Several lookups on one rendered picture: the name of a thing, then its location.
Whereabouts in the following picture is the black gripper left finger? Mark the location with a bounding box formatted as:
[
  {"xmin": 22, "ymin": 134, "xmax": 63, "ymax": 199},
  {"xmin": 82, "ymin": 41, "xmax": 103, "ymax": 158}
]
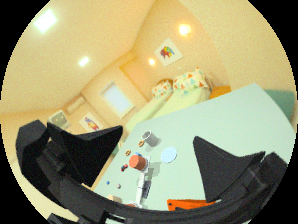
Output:
[{"xmin": 47, "ymin": 121, "xmax": 122, "ymax": 188}]

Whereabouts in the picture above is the cream cylinder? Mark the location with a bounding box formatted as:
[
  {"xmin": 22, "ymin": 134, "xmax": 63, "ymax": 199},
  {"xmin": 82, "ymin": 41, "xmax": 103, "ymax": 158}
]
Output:
[{"xmin": 106, "ymin": 194, "xmax": 122, "ymax": 204}]

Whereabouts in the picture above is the grey open cup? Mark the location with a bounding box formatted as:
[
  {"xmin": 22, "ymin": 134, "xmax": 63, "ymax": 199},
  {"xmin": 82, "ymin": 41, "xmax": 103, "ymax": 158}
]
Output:
[{"xmin": 141, "ymin": 131, "xmax": 160, "ymax": 147}]

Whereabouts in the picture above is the pale blue round dish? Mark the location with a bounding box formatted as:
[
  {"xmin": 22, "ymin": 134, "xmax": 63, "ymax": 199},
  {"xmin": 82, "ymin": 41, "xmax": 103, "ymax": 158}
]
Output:
[{"xmin": 161, "ymin": 147, "xmax": 177, "ymax": 164}]

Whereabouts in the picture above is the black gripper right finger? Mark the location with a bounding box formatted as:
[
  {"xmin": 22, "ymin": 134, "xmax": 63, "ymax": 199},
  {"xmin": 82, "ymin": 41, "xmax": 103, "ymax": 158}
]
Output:
[{"xmin": 193, "ymin": 136, "xmax": 266, "ymax": 204}]

